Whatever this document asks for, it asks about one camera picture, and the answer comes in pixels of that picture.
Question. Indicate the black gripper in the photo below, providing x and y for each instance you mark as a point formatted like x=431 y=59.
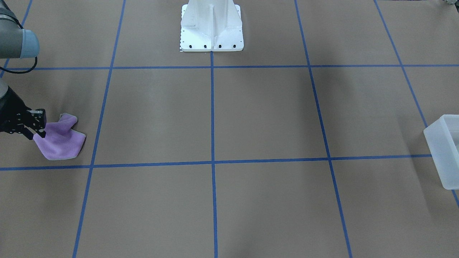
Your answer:
x=10 y=111

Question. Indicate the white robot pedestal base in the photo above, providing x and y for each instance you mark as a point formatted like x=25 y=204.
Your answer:
x=211 y=25

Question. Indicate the purple microfiber cloth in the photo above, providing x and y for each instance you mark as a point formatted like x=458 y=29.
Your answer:
x=61 y=142

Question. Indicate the translucent plastic storage box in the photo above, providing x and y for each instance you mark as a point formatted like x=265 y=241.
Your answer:
x=442 y=138

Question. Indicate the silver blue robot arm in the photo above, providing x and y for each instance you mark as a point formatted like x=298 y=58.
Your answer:
x=17 y=42

